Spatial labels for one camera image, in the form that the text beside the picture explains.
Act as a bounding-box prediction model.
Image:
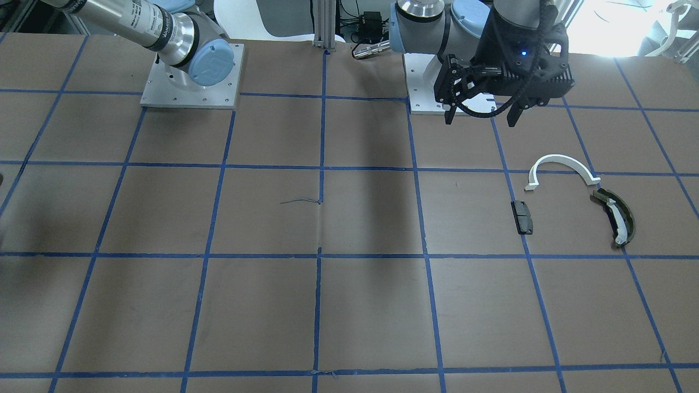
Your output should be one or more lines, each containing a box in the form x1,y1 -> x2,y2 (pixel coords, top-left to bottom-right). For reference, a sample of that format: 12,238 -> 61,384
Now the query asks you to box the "aluminium frame post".
310,0 -> 337,52

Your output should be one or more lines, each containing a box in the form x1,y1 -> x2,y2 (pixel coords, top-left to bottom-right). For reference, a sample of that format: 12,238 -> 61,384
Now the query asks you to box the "white plastic arc part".
524,154 -> 602,192

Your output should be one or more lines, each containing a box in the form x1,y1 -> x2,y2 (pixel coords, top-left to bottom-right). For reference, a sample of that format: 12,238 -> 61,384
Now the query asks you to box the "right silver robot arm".
46,1 -> 235,87

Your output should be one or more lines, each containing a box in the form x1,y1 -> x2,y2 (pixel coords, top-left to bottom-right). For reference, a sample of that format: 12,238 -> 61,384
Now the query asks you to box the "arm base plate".
140,43 -> 245,110
403,52 -> 497,117

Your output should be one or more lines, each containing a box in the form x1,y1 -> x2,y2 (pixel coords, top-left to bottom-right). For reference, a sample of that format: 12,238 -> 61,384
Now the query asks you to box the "green brake shoe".
591,188 -> 636,248

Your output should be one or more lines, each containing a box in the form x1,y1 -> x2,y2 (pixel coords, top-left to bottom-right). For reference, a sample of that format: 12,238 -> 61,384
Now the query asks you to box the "black brake pad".
510,200 -> 534,235

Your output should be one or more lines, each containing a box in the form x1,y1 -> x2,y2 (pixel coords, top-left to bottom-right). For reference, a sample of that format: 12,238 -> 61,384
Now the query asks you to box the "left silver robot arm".
389,1 -> 575,127

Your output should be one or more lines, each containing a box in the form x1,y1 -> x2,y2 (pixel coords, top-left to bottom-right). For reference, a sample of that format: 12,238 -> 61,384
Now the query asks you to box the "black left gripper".
434,5 -> 575,128

